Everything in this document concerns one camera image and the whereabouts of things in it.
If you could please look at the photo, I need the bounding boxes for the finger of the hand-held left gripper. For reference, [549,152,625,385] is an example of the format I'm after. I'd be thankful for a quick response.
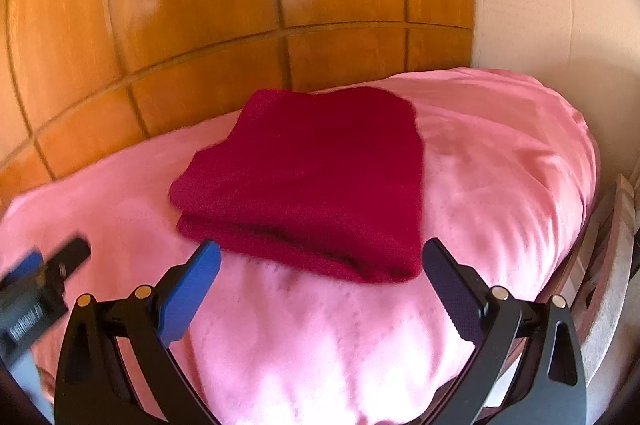
[6,249,45,288]
[44,238,92,280]

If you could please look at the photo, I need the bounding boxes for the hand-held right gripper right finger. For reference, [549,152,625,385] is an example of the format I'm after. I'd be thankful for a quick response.
[422,237,588,425]

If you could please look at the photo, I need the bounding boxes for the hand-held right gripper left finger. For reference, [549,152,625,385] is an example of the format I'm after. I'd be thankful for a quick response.
[52,239,222,425]

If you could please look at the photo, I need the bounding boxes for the maroon knit cloth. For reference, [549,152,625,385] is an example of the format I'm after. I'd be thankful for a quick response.
[169,87,426,283]

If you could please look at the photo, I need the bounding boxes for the person's left forearm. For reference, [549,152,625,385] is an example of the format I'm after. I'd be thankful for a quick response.
[7,345,56,423]

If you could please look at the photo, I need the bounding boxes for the pink bed sheet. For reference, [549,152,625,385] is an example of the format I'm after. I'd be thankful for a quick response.
[0,67,601,425]

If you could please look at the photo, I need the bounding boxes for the wooden wardrobe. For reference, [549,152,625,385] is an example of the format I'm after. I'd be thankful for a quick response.
[0,0,476,200]

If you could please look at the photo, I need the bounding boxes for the bed frame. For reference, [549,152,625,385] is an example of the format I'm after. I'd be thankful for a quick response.
[500,175,640,406]

